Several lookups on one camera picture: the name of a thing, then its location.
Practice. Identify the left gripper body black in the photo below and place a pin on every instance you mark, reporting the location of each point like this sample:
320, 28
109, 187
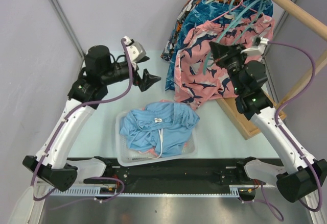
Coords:
124, 71

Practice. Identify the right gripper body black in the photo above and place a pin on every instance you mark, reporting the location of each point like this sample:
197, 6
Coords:
236, 63

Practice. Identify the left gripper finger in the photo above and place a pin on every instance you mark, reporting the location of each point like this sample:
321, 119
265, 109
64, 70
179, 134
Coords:
148, 80
140, 60

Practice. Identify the light blue shorts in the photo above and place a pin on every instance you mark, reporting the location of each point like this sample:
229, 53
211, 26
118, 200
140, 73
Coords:
159, 125

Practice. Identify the teal plastic hanger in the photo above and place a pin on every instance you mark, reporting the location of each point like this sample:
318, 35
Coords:
239, 17

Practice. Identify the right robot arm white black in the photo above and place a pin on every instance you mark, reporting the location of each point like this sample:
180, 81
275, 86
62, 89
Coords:
301, 173

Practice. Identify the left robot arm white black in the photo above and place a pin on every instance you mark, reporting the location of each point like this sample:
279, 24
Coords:
101, 69

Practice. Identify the pink shark print shorts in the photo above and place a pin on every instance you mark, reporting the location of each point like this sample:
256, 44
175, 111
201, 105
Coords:
196, 78

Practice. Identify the blue leaf print shorts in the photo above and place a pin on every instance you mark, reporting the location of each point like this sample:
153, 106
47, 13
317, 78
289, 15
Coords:
223, 21

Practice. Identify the orange black print shorts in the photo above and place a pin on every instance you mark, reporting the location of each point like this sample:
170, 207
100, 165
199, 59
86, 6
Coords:
193, 14

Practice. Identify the pink shorts in basket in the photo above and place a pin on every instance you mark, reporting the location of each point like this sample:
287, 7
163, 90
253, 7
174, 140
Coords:
173, 151

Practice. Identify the wooden hanging rod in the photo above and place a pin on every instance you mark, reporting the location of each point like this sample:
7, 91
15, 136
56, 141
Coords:
304, 17

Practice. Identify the white plastic laundry basket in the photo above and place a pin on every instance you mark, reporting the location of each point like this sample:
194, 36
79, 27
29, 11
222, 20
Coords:
128, 157

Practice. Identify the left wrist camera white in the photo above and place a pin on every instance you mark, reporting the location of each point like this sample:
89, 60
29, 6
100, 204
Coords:
133, 49

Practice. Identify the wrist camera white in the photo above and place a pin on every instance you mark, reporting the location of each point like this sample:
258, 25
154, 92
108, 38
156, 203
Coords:
258, 46
133, 49

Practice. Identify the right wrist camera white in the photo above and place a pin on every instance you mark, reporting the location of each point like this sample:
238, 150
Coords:
258, 46

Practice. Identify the pink wire hanger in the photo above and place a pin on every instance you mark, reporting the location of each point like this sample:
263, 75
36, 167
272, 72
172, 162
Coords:
236, 11

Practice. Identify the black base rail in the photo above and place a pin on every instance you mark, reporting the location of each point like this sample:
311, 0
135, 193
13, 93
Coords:
181, 177

